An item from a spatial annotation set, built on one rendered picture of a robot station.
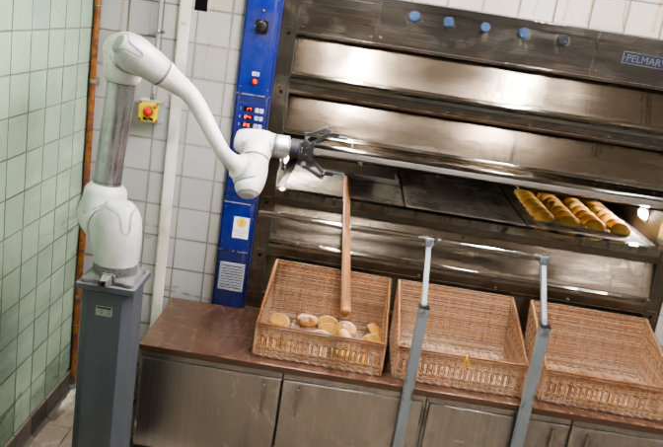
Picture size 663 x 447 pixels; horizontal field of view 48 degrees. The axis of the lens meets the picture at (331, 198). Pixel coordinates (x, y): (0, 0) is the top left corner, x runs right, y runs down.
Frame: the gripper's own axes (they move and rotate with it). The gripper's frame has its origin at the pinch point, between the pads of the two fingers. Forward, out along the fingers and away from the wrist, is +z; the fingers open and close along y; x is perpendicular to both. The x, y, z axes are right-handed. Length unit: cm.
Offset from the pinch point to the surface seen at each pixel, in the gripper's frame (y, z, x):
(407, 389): 89, 40, 6
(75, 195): 47, -119, -49
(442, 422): 105, 58, 0
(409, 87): -25, 25, -53
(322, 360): 90, 5, -9
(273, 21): -44, -38, -53
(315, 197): 32, -9, -55
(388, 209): 32, 25, -55
